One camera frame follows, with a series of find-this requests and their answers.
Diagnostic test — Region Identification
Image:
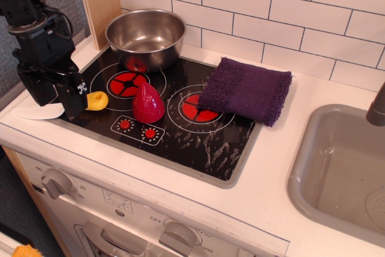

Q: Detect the grey oven door handle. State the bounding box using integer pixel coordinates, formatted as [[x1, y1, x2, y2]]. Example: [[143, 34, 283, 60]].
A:
[[82, 222, 178, 256]]

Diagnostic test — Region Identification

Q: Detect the grey faucet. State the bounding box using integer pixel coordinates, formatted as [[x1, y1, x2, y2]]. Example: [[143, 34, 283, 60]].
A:
[[366, 83, 385, 126]]

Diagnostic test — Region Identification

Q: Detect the black toy stovetop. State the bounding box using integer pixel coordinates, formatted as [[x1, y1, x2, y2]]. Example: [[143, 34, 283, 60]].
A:
[[48, 49, 262, 188]]

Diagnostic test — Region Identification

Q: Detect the yellow orange plush toy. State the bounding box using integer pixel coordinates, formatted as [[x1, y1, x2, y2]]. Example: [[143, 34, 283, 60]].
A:
[[11, 244, 43, 257]]

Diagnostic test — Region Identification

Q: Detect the grey left oven knob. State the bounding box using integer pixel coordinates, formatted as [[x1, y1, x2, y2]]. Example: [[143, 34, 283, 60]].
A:
[[42, 169, 72, 200]]

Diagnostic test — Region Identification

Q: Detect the red teardrop plastic toy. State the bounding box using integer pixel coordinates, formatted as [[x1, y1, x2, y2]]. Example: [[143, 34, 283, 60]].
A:
[[132, 82, 165, 123]]

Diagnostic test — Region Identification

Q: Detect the grey sink basin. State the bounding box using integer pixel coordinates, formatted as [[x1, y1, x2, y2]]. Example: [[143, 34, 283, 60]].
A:
[[288, 104, 384, 247]]

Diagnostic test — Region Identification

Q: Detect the purple folded towel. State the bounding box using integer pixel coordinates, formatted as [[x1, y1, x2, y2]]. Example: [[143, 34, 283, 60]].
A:
[[197, 57, 292, 127]]

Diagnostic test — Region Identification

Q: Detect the grey right oven knob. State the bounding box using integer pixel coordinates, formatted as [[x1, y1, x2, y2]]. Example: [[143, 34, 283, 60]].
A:
[[159, 222, 197, 256]]

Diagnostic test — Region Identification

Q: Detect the yellow handled white toy knife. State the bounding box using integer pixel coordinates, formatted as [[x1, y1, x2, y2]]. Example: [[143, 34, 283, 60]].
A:
[[12, 91, 109, 120]]

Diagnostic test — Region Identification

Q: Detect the grey oven knob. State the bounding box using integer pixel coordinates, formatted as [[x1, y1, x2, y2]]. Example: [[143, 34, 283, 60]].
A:
[[159, 222, 197, 256], [42, 169, 72, 200]]

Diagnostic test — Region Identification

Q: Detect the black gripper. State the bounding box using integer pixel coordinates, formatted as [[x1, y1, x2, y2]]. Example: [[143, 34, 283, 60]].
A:
[[11, 25, 88, 120]]

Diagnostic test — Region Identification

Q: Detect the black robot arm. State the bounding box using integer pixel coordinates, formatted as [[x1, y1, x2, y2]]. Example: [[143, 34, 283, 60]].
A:
[[1, 0, 88, 119]]

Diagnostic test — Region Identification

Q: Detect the stainless steel pot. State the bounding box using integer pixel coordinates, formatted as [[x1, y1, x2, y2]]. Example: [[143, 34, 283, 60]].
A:
[[105, 9, 186, 73]]

